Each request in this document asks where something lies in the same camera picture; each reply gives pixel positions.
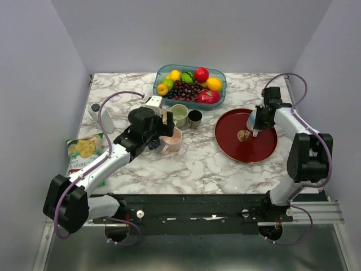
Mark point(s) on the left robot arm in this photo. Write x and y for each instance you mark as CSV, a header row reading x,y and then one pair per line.
x,y
69,203

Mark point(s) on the light green mug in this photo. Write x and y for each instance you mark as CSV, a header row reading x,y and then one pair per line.
x,y
180,115

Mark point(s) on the brown mug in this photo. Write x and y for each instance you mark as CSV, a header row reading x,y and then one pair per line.
x,y
194,119

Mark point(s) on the pink mug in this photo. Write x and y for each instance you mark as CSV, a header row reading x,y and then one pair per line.
x,y
173,143

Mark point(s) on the red apple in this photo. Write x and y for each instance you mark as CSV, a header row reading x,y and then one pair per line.
x,y
201,74

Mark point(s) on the yellow lemon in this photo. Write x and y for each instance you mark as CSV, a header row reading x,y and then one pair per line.
x,y
214,84

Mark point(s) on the dark blue mug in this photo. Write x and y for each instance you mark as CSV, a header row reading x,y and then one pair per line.
x,y
154,144

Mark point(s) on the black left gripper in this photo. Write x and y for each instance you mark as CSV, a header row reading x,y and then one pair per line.
x,y
166,130

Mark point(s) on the green chips bag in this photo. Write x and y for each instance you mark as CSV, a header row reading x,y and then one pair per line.
x,y
83,151

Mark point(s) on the cream ceramic mug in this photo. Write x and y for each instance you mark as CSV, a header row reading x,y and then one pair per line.
x,y
164,115

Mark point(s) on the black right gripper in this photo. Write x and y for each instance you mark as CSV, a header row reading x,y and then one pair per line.
x,y
259,125

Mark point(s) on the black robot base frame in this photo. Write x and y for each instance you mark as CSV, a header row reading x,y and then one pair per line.
x,y
198,214

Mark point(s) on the yellow pear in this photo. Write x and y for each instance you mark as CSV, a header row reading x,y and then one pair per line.
x,y
174,75

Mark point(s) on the green striped melon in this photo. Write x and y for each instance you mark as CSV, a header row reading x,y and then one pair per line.
x,y
188,77

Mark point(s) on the dark purple grape bunch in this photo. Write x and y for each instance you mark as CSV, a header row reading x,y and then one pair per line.
x,y
184,89

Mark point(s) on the white bottle black cap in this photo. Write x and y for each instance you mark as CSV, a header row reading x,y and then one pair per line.
x,y
107,122

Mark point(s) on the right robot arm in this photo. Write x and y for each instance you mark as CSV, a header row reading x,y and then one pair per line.
x,y
309,164

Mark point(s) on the teal plastic fruit tub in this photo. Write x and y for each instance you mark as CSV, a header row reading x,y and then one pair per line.
x,y
165,70

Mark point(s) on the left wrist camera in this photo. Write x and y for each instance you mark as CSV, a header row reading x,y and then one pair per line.
x,y
155,103

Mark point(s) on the light blue mug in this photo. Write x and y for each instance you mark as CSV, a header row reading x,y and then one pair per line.
x,y
250,123

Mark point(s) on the orange mandarin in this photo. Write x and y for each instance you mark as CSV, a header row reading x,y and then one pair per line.
x,y
162,89

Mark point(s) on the pink dragon fruit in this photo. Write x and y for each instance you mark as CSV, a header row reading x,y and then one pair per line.
x,y
208,97

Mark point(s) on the green lime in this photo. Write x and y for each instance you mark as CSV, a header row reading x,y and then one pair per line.
x,y
169,83

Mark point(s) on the red round tray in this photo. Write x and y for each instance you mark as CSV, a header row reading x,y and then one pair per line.
x,y
238,142

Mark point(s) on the red grape bunch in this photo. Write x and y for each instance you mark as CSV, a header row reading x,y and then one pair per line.
x,y
185,99

